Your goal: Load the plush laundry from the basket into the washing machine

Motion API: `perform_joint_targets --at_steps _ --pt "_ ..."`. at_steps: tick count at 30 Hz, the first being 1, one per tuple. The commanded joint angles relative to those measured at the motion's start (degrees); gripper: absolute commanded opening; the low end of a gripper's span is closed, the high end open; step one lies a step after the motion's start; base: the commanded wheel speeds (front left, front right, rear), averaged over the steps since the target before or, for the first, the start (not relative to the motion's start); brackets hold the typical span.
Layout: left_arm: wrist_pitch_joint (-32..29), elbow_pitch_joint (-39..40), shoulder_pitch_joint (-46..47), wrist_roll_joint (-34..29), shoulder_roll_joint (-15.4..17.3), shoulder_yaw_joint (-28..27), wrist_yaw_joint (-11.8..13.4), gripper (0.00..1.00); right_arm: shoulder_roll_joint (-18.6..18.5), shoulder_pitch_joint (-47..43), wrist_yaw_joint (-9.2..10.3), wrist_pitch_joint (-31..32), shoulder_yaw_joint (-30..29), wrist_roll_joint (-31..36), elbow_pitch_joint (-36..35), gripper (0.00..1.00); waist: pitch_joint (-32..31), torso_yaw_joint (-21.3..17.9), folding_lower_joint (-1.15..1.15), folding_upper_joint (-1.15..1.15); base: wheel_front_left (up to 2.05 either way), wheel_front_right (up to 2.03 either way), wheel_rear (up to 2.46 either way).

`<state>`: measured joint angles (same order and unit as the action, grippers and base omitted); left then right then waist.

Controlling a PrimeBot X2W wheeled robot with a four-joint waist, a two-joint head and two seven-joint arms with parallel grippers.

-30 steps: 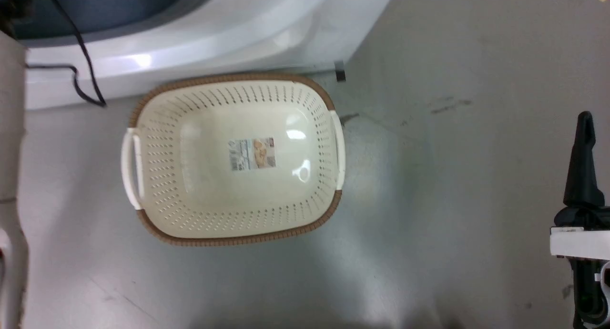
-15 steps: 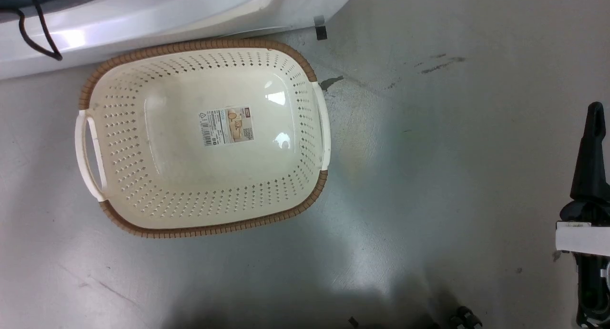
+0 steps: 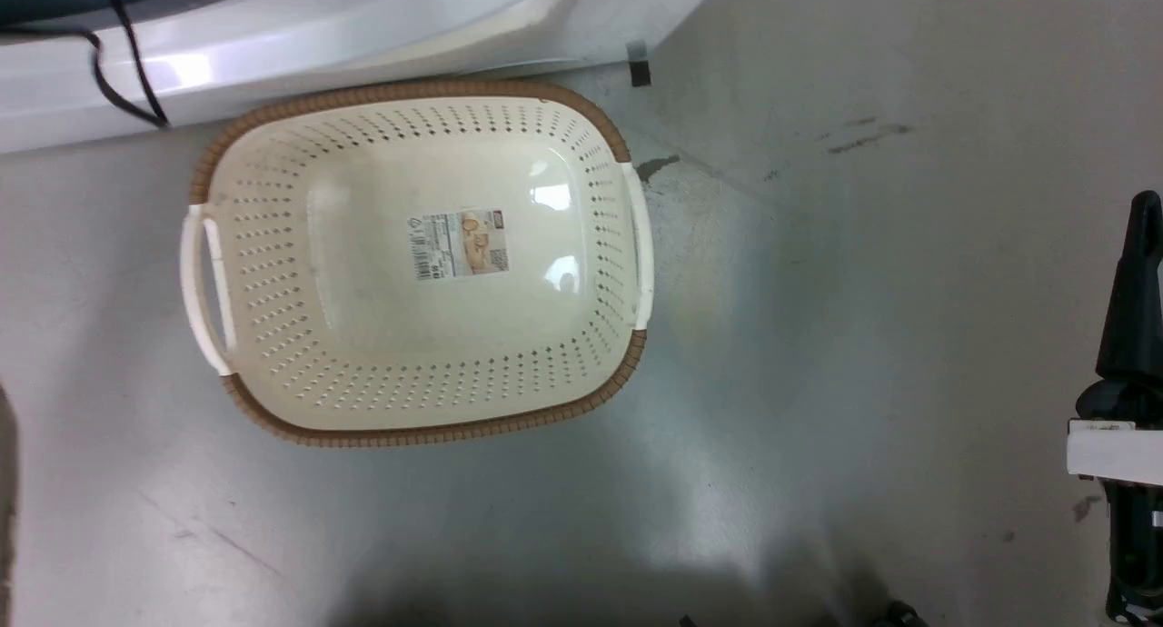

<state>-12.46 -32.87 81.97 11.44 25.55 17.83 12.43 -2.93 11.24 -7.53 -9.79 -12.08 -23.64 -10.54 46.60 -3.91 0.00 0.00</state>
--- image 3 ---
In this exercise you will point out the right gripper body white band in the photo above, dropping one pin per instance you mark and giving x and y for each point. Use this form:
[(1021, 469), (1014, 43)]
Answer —
[(1136, 454)]

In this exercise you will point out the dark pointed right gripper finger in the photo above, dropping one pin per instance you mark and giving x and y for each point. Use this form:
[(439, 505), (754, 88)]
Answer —
[(1140, 318)]

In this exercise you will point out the dark robot base part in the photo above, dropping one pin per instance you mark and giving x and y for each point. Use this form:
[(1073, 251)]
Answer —
[(899, 615)]

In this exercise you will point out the cream basket with brown rim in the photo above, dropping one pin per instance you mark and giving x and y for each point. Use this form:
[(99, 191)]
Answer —
[(363, 354)]

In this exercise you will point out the white washing machine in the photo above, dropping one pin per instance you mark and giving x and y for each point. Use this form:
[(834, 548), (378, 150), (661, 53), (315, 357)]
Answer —
[(363, 27)]

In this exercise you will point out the black floor tape marker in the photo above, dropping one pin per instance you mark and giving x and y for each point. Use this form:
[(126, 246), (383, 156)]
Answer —
[(639, 71)]

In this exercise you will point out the printed label sticker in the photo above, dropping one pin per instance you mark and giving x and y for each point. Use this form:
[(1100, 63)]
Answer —
[(459, 243)]

